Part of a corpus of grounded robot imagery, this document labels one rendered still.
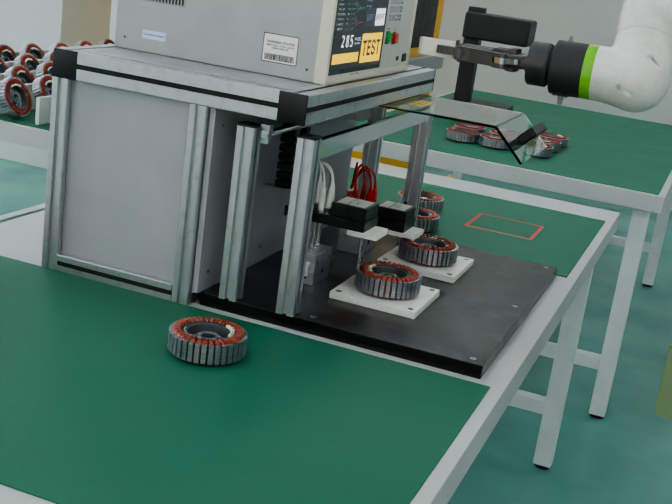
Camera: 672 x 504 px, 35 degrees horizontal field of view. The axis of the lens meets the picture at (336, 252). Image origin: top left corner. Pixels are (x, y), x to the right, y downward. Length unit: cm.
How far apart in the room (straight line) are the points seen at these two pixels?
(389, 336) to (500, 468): 147
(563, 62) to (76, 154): 82
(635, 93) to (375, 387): 68
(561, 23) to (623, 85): 526
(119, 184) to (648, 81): 87
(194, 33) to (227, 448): 78
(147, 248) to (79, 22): 411
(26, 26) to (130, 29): 395
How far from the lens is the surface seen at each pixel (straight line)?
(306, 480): 123
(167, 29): 182
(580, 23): 706
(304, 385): 147
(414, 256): 198
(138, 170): 173
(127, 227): 176
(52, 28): 570
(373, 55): 190
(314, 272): 181
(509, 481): 300
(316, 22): 170
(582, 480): 311
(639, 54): 184
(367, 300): 175
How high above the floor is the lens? 133
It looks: 16 degrees down
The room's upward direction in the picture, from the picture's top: 8 degrees clockwise
